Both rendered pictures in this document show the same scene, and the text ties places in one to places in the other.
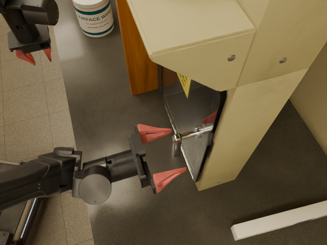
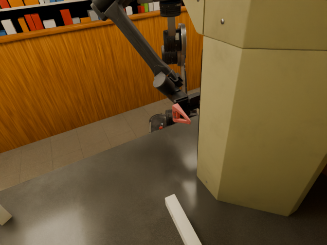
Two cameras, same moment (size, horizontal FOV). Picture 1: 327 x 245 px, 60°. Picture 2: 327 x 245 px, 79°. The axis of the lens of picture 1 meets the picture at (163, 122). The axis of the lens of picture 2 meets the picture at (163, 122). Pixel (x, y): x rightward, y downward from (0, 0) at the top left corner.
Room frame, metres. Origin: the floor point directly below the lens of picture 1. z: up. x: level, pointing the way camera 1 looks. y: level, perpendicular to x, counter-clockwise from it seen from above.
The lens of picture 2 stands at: (0.08, -0.52, 1.53)
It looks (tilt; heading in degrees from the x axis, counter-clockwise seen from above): 38 degrees down; 84
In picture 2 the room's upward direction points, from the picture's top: 5 degrees counter-clockwise
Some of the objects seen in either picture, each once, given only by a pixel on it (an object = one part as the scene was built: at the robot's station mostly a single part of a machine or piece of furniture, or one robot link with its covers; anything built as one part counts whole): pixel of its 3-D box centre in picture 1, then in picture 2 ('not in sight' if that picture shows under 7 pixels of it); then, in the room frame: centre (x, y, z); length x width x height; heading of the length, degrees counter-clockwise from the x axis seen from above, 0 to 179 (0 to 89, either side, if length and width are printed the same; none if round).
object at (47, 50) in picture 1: (39, 49); not in sight; (0.56, 0.34, 1.14); 0.07 x 0.07 x 0.09; 18
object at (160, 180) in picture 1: (163, 169); (185, 113); (0.21, 0.00, 1.14); 0.09 x 0.07 x 0.07; 108
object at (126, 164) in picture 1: (126, 164); (183, 101); (0.23, 0.08, 1.14); 0.10 x 0.07 x 0.07; 18
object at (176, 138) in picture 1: (183, 143); not in sight; (0.26, -0.04, 1.17); 0.05 x 0.03 x 0.10; 108
